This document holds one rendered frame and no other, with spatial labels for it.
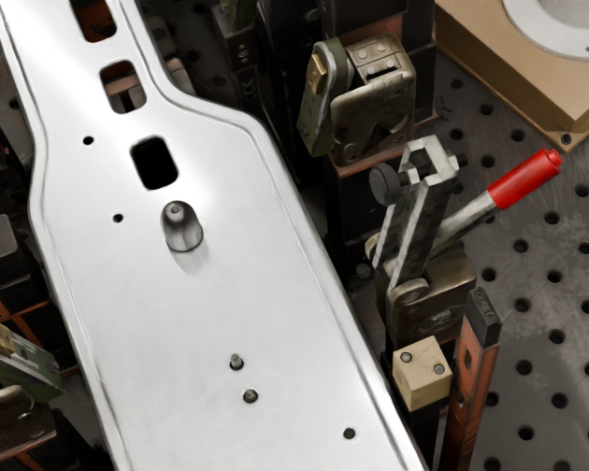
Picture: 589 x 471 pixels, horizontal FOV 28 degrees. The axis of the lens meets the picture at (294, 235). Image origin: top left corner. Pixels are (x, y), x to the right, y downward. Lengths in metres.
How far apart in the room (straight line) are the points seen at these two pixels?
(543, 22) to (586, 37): 0.05
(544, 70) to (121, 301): 0.58
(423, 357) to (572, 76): 0.54
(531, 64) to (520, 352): 0.32
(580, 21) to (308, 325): 0.55
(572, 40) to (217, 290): 0.56
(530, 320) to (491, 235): 0.11
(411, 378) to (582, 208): 0.53
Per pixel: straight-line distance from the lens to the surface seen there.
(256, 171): 1.02
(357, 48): 0.99
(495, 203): 0.87
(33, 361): 0.95
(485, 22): 1.37
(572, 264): 1.32
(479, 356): 0.80
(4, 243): 1.05
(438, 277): 0.91
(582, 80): 1.34
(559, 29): 1.36
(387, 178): 0.76
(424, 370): 0.87
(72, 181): 1.04
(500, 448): 1.24
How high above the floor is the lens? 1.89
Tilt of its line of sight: 64 degrees down
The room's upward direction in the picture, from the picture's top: 9 degrees counter-clockwise
